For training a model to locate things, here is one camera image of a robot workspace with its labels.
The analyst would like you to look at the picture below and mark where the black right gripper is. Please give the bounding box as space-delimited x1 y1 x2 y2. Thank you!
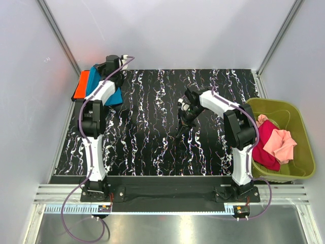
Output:
176 105 205 138

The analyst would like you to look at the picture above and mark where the blue t shirt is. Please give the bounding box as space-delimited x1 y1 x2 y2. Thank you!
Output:
86 67 123 106

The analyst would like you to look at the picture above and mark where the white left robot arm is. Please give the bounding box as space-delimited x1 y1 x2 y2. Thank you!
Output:
73 55 132 201

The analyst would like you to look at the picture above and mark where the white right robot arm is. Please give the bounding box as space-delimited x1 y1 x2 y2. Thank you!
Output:
176 88 259 202

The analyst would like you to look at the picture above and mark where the folded orange t shirt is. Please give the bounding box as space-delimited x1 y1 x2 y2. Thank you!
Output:
74 70 90 97

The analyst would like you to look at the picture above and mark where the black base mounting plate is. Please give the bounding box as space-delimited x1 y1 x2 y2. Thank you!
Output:
80 176 260 214

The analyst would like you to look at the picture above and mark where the pink t shirt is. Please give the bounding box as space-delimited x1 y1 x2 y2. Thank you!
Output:
252 114 297 171

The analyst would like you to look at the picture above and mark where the olive green plastic bin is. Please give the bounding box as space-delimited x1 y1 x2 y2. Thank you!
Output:
247 98 315 182

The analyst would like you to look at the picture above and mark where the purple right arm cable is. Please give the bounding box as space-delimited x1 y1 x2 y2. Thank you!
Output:
208 86 271 220

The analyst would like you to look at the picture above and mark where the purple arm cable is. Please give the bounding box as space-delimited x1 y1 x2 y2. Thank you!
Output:
60 56 135 241
208 86 271 220

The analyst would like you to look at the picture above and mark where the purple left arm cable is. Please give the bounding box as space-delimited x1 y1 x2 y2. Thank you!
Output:
60 56 135 241

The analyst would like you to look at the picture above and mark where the aluminium frame rail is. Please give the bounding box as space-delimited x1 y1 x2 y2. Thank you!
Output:
34 184 309 204

